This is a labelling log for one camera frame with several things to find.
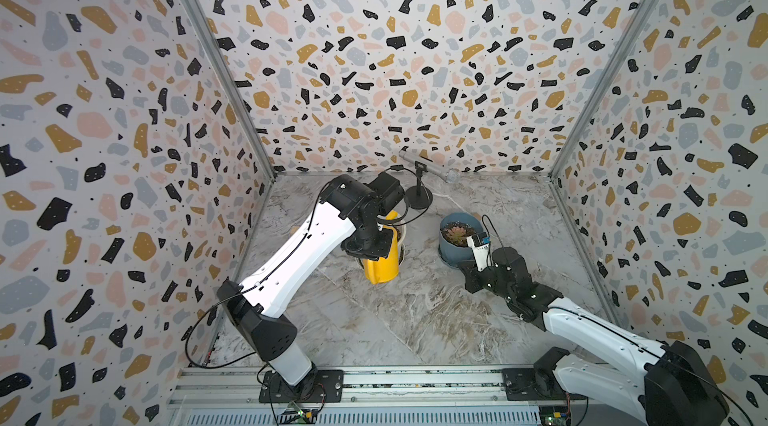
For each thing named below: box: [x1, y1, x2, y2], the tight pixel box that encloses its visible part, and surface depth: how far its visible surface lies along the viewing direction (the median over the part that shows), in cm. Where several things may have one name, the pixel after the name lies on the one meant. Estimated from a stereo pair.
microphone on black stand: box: [399, 150, 461, 210], surface depth 108 cm
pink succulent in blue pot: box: [440, 220, 477, 247], surface depth 96 cm
